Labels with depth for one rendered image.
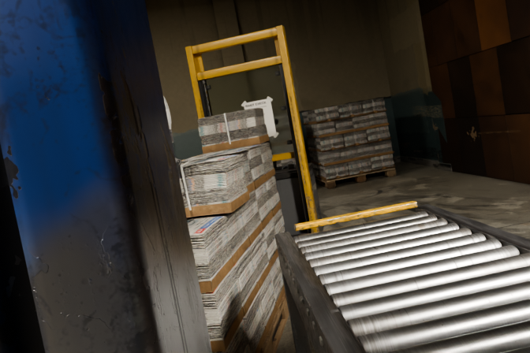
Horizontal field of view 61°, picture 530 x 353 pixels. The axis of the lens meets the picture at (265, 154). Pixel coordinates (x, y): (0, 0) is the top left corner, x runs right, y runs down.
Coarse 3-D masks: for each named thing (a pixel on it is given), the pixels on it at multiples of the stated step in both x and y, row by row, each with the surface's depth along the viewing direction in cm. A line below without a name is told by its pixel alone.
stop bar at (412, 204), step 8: (376, 208) 155; (384, 208) 154; (392, 208) 154; (400, 208) 154; (408, 208) 154; (336, 216) 154; (344, 216) 153; (352, 216) 153; (360, 216) 153; (368, 216) 153; (296, 224) 153; (304, 224) 152; (312, 224) 152; (320, 224) 152; (328, 224) 152
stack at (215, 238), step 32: (256, 192) 249; (192, 224) 182; (224, 224) 188; (256, 224) 238; (224, 256) 182; (256, 256) 226; (224, 288) 175; (224, 320) 170; (256, 320) 211; (224, 352) 167
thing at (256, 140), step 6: (252, 138) 275; (258, 138) 274; (264, 138) 288; (216, 144) 280; (222, 144) 279; (228, 144) 279; (234, 144) 278; (240, 144) 277; (246, 144) 276; (252, 144) 275; (204, 150) 282; (210, 150) 281; (216, 150) 281; (270, 174) 287; (276, 210) 287
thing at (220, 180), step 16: (208, 160) 196; (224, 160) 188; (240, 160) 209; (192, 176) 192; (208, 176) 189; (224, 176) 188; (240, 176) 207; (208, 192) 190; (224, 192) 188; (240, 192) 204
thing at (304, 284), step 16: (288, 240) 141; (288, 256) 125; (288, 272) 126; (304, 272) 110; (304, 288) 99; (320, 288) 97; (304, 304) 98; (320, 304) 89; (304, 320) 104; (320, 320) 82; (336, 320) 81; (320, 336) 79; (336, 336) 75; (352, 336) 74; (320, 352) 85; (336, 352) 70; (352, 352) 69
